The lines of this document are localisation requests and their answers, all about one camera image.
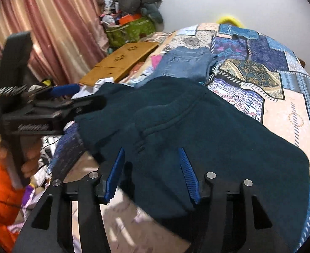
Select orange box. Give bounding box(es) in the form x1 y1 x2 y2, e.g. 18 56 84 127
119 14 141 25

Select yellow foam tube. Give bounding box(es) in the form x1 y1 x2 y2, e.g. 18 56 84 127
216 16 241 27

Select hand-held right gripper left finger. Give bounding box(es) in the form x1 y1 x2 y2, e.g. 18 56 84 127
13 148 133 253

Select dark teal pants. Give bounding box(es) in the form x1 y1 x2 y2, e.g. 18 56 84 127
73 76 310 253

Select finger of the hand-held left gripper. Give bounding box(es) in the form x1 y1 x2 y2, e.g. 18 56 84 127
28 84 81 101
35 95 108 120

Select person's left hand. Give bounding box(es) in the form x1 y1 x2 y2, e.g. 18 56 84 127
0 137 43 181

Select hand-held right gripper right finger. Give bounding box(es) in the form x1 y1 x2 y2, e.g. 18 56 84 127
178 148 292 253

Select blue jeans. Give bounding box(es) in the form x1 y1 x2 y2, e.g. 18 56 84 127
135 46 219 87

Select green storage bag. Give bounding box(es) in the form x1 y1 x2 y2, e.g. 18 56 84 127
105 17 155 48

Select patchwork blanket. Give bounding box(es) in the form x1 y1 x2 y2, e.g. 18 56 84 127
43 22 310 253

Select pink striped curtain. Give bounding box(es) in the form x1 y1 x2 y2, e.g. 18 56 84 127
0 0 108 85

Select grey-blue plush cloth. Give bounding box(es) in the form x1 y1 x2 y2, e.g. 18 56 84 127
142 3 164 24

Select striped cloth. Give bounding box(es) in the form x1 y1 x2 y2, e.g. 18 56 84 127
147 32 177 43

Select wooden lap table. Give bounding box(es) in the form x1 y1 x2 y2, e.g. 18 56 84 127
80 42 159 87

